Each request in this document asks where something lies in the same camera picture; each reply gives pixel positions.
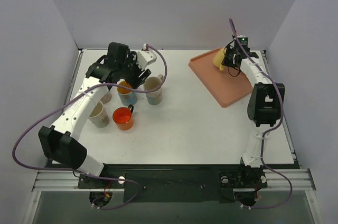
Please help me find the yellow mug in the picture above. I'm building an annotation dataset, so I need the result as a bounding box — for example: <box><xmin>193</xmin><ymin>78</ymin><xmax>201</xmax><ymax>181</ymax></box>
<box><xmin>213</xmin><ymin>47</ymin><xmax>227</xmax><ymax>71</ymax></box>

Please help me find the blue butterfly mug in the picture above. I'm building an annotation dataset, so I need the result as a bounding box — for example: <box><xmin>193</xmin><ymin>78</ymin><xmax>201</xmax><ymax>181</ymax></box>
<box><xmin>117</xmin><ymin>81</ymin><xmax>137</xmax><ymax>106</ymax></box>

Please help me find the seashell coral mug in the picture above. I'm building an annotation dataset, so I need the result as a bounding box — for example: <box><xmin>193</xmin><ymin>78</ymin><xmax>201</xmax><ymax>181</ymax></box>
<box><xmin>143</xmin><ymin>74</ymin><xmax>164</xmax><ymax>106</ymax></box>

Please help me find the pink floral mug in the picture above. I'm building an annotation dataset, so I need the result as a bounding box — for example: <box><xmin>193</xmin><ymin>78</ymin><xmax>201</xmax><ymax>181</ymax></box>
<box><xmin>100</xmin><ymin>91</ymin><xmax>112</xmax><ymax>104</ymax></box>

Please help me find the orange mug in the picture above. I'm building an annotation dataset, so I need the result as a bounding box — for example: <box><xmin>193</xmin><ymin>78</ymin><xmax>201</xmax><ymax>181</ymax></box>
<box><xmin>112</xmin><ymin>105</ymin><xmax>134</xmax><ymax>130</ymax></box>

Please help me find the cream dragon pattern mug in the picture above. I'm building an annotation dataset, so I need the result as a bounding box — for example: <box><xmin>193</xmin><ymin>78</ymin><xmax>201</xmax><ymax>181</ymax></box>
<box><xmin>89</xmin><ymin>101</ymin><xmax>109</xmax><ymax>128</ymax></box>

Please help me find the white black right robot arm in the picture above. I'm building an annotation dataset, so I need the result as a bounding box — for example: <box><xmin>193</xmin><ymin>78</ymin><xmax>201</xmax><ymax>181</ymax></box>
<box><xmin>221</xmin><ymin>35</ymin><xmax>285</xmax><ymax>189</ymax></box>

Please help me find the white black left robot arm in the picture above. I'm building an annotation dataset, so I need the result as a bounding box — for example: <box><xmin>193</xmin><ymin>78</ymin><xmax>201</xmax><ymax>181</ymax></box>
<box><xmin>38</xmin><ymin>42</ymin><xmax>156</xmax><ymax>188</ymax></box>

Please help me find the pink plastic tray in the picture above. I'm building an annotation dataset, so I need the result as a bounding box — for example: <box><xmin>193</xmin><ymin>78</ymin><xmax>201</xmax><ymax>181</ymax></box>
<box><xmin>189</xmin><ymin>48</ymin><xmax>252</xmax><ymax>108</ymax></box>

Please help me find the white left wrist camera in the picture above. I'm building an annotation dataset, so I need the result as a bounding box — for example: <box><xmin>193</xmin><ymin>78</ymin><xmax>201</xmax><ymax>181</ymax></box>
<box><xmin>136</xmin><ymin>50</ymin><xmax>157</xmax><ymax>70</ymax></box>

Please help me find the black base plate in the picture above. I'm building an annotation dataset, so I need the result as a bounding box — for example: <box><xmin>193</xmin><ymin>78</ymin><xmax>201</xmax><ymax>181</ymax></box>
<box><xmin>78</xmin><ymin>164</ymin><xmax>267</xmax><ymax>203</ymax></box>

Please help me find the aluminium rail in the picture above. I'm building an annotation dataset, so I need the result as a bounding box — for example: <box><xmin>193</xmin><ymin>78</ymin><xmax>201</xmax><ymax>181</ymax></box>
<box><xmin>32</xmin><ymin>169</ymin><xmax>315</xmax><ymax>192</ymax></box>

